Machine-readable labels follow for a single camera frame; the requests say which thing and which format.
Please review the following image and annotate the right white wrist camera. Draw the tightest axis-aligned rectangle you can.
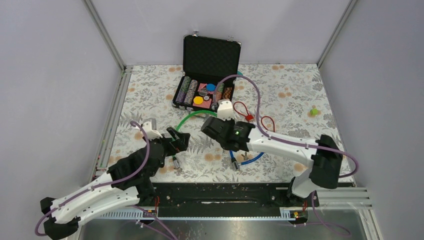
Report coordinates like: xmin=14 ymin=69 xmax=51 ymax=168
xmin=216 ymin=99 xmax=235 ymax=121

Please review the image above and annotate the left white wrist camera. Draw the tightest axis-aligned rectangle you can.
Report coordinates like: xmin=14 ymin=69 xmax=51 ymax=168
xmin=142 ymin=118 xmax=163 ymax=140

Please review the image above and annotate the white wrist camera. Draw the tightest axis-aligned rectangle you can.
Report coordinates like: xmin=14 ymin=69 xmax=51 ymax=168
xmin=142 ymin=118 xmax=163 ymax=140
xmin=216 ymin=99 xmax=235 ymax=121

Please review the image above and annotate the green cube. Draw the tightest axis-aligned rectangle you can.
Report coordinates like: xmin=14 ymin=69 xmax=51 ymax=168
xmin=309 ymin=108 xmax=320 ymax=117

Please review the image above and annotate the yellow round chip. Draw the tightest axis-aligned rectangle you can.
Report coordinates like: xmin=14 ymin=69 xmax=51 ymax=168
xmin=193 ymin=96 xmax=204 ymax=105

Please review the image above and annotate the blue round chip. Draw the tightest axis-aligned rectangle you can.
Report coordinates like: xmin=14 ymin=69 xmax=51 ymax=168
xmin=206 ymin=83 xmax=216 ymax=92

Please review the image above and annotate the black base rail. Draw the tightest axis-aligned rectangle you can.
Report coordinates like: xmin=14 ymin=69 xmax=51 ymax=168
xmin=138 ymin=182 xmax=322 ymax=218

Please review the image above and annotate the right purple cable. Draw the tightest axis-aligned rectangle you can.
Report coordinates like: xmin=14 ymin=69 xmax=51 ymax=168
xmin=213 ymin=74 xmax=360 ymax=180

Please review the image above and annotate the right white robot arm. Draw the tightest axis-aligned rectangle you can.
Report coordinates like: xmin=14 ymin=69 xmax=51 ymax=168
xmin=200 ymin=117 xmax=343 ymax=207

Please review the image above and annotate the purple cable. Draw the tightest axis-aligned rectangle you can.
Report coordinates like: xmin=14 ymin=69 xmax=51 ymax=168
xmin=34 ymin=120 xmax=152 ymax=238
xmin=213 ymin=74 xmax=360 ymax=180

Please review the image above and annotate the black poker chip case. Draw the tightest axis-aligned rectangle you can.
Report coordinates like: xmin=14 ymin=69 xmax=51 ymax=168
xmin=171 ymin=34 xmax=242 ymax=112

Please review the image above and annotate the green cable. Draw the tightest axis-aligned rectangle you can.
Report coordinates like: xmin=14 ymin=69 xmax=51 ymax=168
xmin=170 ymin=110 xmax=219 ymax=172

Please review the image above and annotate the red cable padlock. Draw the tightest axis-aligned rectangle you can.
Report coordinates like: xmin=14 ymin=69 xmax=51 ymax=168
xmin=233 ymin=101 xmax=255 ymax=122
xmin=260 ymin=115 xmax=276 ymax=132

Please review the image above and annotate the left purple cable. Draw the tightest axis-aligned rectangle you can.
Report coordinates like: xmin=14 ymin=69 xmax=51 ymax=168
xmin=34 ymin=120 xmax=152 ymax=238

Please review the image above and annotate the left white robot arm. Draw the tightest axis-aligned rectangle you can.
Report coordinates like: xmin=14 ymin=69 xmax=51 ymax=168
xmin=35 ymin=124 xmax=191 ymax=240

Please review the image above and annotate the blue cable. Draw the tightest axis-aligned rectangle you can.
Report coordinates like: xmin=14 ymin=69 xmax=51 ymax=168
xmin=229 ymin=149 xmax=265 ymax=172

